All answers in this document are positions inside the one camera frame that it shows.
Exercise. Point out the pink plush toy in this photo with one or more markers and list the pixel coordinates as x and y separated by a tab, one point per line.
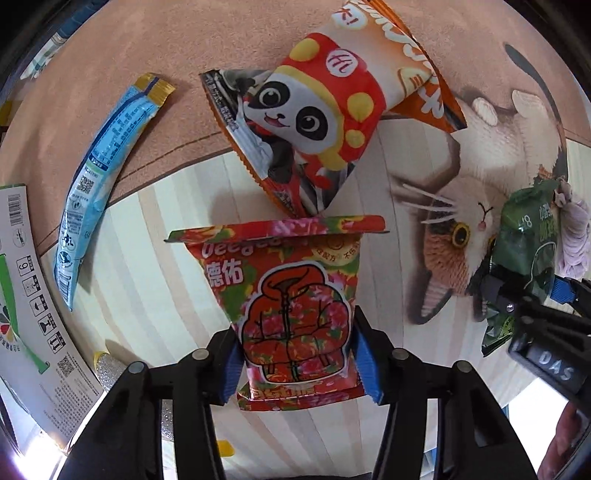
577	230

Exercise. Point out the white green packet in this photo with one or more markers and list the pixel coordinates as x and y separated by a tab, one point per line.
44	55

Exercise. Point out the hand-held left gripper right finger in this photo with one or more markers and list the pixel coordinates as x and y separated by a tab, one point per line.
369	369

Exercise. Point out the dark panda print snack packet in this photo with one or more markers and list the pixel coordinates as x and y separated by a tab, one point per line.
258	152

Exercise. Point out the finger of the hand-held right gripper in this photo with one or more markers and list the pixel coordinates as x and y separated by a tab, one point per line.
563	290
501	290

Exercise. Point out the white printed cardboard box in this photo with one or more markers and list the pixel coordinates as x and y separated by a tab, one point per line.
32	323

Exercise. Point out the silver glitter packet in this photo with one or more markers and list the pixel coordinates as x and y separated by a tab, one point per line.
111	371

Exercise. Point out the orange snack packet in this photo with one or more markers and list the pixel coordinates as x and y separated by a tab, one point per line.
434	108

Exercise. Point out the long light blue packet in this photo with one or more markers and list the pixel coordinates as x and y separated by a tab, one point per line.
99	184

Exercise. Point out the cream panda print packet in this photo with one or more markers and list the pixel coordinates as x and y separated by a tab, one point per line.
323	101

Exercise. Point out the red floral wet wipes packet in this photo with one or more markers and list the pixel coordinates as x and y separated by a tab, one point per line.
295	295

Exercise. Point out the cat print mat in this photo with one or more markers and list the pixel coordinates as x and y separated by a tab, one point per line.
461	184

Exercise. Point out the green snack packet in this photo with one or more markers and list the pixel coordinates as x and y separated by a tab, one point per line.
526	240

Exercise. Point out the person's right hand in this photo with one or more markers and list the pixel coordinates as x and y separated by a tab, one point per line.
572	431

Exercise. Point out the small yellow object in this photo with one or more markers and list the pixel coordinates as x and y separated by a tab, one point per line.
225	448

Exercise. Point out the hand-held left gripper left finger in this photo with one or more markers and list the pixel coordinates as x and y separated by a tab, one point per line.
229	374

